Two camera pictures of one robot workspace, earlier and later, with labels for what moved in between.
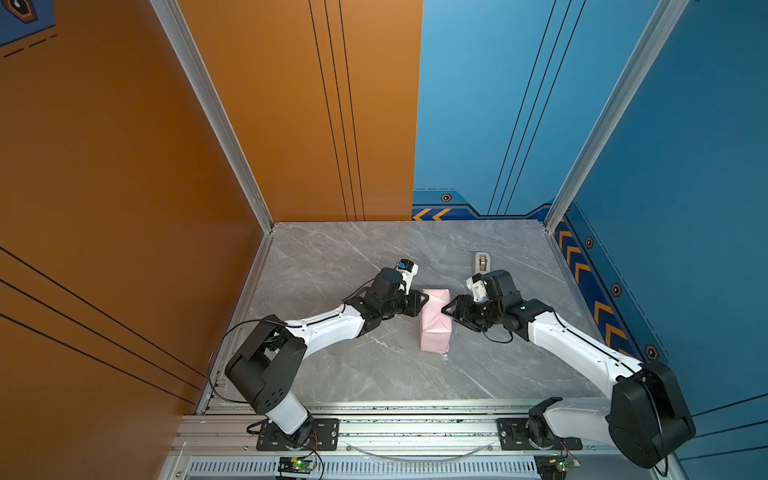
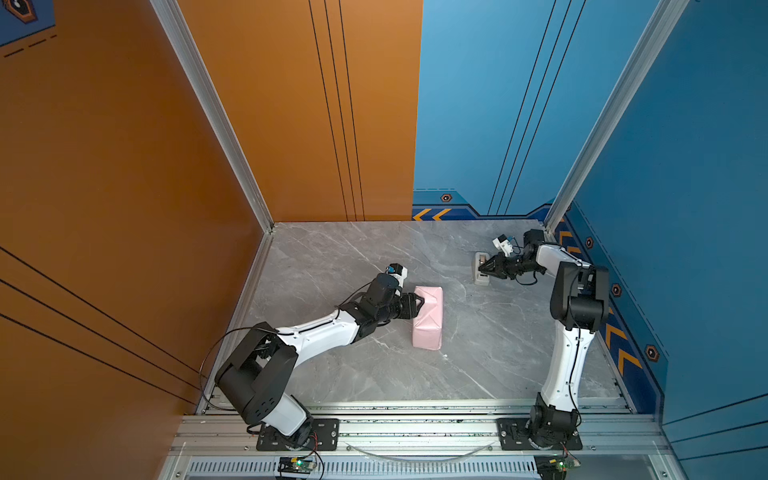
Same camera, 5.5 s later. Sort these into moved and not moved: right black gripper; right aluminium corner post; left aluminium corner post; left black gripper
Moved: right black gripper
Not moved: left aluminium corner post; right aluminium corner post; left black gripper
